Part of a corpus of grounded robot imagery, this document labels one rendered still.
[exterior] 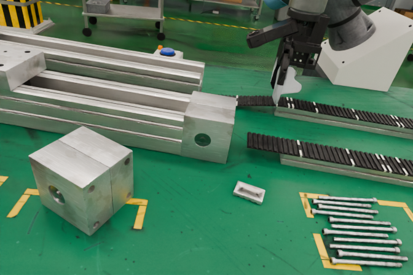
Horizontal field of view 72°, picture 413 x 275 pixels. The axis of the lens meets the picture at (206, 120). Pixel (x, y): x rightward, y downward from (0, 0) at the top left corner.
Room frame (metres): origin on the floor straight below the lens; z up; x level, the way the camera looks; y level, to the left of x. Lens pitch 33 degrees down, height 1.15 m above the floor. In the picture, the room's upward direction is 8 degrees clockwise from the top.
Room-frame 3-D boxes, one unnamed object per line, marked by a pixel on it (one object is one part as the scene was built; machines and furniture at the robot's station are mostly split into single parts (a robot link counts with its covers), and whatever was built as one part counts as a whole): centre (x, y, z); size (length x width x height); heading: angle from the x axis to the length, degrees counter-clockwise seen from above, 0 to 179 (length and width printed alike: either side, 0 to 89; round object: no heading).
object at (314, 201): (0.36, -0.25, 0.78); 0.11 x 0.01 x 0.01; 96
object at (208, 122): (0.49, -0.01, 0.83); 0.12 x 0.09 x 0.10; 177
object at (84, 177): (0.31, 0.16, 0.83); 0.11 x 0.10 x 0.10; 156
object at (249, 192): (0.36, -0.09, 0.78); 0.05 x 0.03 x 0.01; 74
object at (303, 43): (0.66, -0.18, 0.97); 0.09 x 0.08 x 0.12; 87
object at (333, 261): (0.25, -0.25, 0.78); 0.11 x 0.01 x 0.01; 96
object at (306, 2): (0.66, -0.18, 1.06); 0.08 x 0.08 x 0.05
